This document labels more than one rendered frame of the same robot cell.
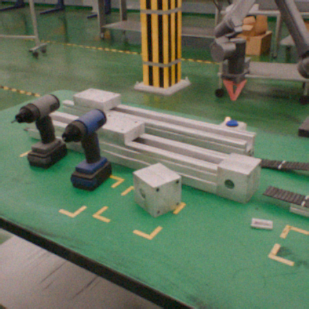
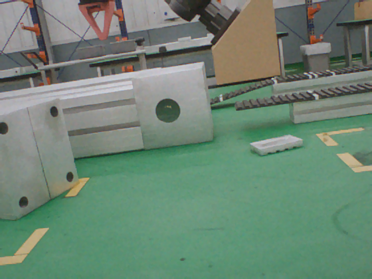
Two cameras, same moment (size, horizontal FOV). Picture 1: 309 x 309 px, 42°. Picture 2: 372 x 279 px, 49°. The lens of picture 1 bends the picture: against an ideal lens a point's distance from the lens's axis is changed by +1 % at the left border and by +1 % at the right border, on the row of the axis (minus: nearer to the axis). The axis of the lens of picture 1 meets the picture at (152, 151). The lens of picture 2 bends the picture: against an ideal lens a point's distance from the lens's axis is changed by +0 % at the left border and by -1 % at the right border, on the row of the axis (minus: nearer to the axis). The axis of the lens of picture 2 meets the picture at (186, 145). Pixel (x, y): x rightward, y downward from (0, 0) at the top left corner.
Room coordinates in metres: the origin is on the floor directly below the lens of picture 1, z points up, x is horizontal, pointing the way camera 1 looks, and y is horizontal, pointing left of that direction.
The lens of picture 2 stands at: (0.50, 0.03, 0.91)
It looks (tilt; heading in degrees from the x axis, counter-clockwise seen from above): 15 degrees down; 331
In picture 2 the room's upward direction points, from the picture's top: 9 degrees counter-clockwise
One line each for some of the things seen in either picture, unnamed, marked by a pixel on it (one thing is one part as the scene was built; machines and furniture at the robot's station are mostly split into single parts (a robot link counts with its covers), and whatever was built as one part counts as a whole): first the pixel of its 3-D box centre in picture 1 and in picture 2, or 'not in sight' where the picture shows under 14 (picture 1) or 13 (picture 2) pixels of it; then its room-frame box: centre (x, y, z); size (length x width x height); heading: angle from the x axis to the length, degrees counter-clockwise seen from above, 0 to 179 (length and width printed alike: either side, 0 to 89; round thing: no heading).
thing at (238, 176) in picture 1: (240, 175); (177, 102); (1.01, -0.25, 0.83); 0.12 x 0.09 x 0.10; 145
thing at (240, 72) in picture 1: (235, 66); not in sight; (1.35, -0.29, 1.05); 0.10 x 0.07 x 0.07; 145
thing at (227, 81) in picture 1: (235, 86); (100, 17); (1.36, -0.30, 0.98); 0.07 x 0.07 x 0.09; 55
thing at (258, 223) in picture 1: (261, 224); (276, 145); (0.83, -0.27, 0.78); 0.05 x 0.03 x 0.01; 73
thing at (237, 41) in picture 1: (236, 48); not in sight; (1.35, -0.29, 1.11); 0.07 x 0.06 x 0.07; 130
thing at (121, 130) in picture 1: (116, 132); not in sight; (1.25, 0.12, 0.87); 0.16 x 0.11 x 0.07; 55
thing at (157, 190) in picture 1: (160, 187); (12, 152); (0.95, -0.02, 0.83); 0.11 x 0.10 x 0.10; 124
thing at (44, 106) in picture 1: (38, 134); not in sight; (1.21, 0.37, 0.89); 0.20 x 0.08 x 0.22; 154
